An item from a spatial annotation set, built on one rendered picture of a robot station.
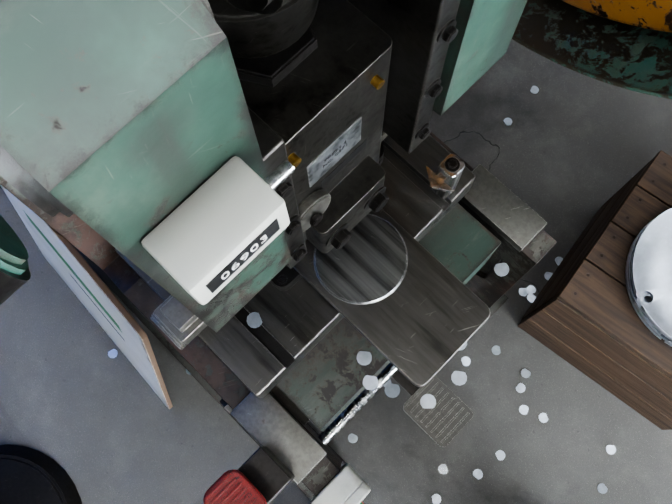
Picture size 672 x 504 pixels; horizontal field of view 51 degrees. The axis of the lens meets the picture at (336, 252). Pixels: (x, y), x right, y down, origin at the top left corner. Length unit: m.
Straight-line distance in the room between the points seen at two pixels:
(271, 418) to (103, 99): 0.80
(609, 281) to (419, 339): 0.62
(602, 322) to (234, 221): 1.13
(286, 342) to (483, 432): 0.82
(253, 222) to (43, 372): 1.49
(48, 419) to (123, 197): 1.51
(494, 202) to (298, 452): 0.48
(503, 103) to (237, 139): 1.58
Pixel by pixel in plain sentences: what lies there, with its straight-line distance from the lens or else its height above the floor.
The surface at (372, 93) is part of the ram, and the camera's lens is 0.65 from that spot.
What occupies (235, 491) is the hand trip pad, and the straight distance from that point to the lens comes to 0.94.
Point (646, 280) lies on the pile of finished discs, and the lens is 1.45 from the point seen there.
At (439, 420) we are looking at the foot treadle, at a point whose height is 0.16.
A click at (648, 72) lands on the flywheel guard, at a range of 0.85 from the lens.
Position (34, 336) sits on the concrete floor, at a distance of 1.86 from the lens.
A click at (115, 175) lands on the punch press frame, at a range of 0.32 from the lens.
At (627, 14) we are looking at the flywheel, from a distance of 0.84.
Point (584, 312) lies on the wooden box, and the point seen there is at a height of 0.35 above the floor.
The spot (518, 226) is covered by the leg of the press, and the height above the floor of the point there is 0.64.
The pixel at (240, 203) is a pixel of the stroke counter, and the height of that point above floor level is 1.33.
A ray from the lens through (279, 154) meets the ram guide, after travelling 0.47.
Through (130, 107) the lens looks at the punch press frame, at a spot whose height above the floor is 1.43.
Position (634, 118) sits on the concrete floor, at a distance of 2.01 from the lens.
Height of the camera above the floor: 1.69
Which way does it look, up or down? 75 degrees down
